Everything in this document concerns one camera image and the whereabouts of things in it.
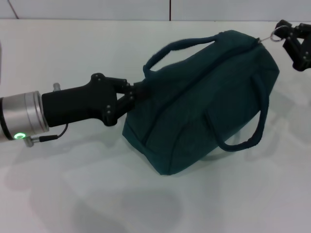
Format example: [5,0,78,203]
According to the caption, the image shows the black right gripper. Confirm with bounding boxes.
[276,19,311,72]

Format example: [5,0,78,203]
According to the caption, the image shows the dark blue fabric lunch bag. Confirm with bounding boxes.
[121,29,280,176]

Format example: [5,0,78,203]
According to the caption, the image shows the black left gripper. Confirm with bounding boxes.
[41,72,151,128]

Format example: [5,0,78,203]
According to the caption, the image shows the left arm cable with plug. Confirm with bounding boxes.
[24,123,69,148]

